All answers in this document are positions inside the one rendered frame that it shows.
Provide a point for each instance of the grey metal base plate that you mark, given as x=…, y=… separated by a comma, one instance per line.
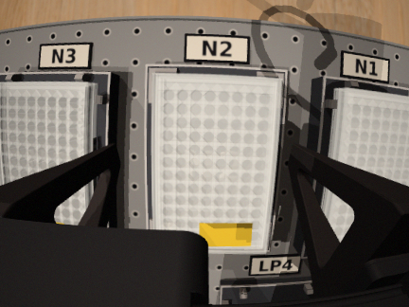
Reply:
x=124, y=45

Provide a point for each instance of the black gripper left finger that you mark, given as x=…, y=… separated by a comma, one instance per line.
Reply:
x=35, y=197

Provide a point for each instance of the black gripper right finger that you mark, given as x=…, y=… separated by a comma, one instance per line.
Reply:
x=380, y=229

